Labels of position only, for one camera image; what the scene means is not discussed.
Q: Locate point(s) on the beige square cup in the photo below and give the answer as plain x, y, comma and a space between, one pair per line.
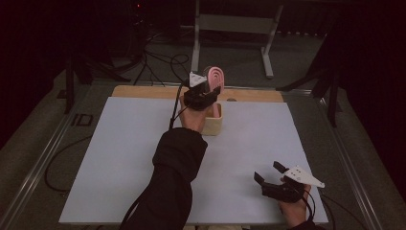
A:
215, 126

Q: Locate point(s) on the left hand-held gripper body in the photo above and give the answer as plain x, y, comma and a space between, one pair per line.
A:
199, 99

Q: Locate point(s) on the person's black sleeve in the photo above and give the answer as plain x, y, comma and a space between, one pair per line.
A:
306, 226
172, 179

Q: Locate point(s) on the wooden table board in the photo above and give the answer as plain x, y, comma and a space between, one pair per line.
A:
143, 92

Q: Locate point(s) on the pink hairbrush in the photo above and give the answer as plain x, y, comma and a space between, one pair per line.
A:
216, 78

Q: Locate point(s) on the person's left black sleeve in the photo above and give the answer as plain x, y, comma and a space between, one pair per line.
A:
172, 179

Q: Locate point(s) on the white metal stand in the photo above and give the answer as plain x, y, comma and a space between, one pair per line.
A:
234, 24

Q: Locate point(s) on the person's right hand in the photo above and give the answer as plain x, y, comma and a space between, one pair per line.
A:
295, 212

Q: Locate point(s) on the white table sheet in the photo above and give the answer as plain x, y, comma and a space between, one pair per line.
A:
249, 143

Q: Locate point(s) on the person's right black sleeve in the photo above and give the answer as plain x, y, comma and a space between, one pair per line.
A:
306, 226

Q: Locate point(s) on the person's left hand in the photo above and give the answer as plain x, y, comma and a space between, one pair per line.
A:
191, 119

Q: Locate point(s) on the black tripod stand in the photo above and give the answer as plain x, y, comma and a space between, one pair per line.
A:
333, 96
69, 86

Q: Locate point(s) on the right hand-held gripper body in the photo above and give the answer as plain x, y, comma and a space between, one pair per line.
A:
284, 191

